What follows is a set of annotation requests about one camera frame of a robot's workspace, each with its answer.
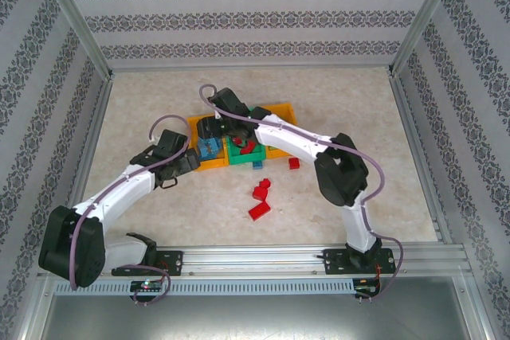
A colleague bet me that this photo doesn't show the orange plastic bin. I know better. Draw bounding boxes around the orange plastic bin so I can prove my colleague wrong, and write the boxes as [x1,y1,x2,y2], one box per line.
[246,103,299,161]
[186,115,231,173]

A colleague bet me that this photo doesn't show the green plastic bin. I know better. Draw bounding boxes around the green plastic bin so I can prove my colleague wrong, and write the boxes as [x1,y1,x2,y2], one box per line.
[226,132,267,167]

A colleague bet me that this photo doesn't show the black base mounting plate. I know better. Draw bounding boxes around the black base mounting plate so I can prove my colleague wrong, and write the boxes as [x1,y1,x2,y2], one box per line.
[111,250,184,277]
[322,248,394,276]

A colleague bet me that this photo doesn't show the small circuit board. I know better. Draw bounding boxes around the small circuit board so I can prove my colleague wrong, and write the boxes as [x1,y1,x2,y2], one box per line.
[130,279,165,292]
[355,284,380,298]

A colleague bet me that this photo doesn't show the grey metal panel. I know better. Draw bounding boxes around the grey metal panel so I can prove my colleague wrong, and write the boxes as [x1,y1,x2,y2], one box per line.
[23,276,489,340]

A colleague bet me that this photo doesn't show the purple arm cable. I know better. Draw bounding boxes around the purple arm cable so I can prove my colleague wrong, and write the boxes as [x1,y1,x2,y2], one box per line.
[198,84,404,301]
[69,115,191,291]

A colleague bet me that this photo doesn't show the aluminium front rail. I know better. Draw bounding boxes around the aluminium front rail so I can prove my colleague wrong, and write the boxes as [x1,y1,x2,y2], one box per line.
[101,244,468,277]

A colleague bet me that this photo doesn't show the short purple cable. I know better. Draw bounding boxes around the short purple cable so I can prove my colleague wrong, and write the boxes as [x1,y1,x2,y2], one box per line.
[133,266,172,306]

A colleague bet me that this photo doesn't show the slotted grey cable duct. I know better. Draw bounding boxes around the slotted grey cable duct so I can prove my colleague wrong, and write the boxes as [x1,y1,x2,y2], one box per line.
[53,277,355,296]

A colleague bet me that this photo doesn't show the aluminium frame post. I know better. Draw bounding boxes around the aluminium frame post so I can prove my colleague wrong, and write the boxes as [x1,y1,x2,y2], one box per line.
[30,0,116,80]
[388,0,466,78]

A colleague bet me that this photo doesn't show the aluminium side rail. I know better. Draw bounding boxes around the aluminium side rail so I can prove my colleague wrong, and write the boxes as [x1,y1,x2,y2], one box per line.
[388,71,455,245]

